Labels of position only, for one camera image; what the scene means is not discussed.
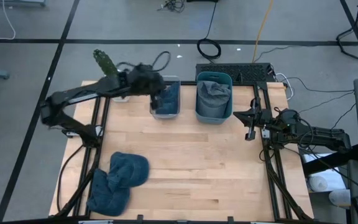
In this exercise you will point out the white paper roll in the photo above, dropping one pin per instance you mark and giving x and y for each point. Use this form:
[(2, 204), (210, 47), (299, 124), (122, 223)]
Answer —
[(318, 183), (340, 197)]

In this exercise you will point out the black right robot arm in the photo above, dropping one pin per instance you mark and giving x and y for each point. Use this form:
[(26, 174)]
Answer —
[(328, 138)]

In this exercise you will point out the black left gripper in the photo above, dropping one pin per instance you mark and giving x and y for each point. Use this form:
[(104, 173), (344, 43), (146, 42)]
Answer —
[(145, 81)]

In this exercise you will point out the grey denim cap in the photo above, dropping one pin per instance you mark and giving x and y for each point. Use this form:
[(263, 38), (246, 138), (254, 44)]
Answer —
[(213, 88), (211, 109)]

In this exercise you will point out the green cactus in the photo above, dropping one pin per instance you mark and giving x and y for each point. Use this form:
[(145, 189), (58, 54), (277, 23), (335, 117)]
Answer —
[(106, 63)]

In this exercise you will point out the grey furniture base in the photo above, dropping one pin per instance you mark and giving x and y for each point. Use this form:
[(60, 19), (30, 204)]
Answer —
[(20, 2)]

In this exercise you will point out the black desk crossbar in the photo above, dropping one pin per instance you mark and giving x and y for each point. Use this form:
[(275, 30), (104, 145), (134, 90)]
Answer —
[(331, 160)]

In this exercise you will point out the small white metal bracket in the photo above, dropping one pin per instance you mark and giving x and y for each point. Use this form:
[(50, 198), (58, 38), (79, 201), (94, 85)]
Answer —
[(265, 133)]

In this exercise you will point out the black keyboard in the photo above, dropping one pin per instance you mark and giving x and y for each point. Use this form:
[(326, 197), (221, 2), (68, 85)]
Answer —
[(244, 72)]

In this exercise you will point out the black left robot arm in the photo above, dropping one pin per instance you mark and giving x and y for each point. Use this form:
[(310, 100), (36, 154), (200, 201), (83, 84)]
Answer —
[(73, 95)]

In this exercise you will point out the teal plastic bin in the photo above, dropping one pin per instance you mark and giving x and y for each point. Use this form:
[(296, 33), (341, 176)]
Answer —
[(213, 120)]

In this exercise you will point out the blue denim cap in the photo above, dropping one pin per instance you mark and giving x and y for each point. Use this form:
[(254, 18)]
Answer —
[(107, 197), (129, 169), (170, 101)]

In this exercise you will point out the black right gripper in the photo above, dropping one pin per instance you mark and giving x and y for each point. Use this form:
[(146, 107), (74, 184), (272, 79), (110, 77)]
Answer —
[(278, 124)]

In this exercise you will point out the black table edge clamp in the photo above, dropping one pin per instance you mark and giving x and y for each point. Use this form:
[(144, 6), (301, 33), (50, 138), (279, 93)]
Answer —
[(230, 219), (140, 218)]

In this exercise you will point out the clear plastic bin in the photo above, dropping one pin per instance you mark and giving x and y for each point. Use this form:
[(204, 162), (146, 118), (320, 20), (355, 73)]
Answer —
[(166, 116)]

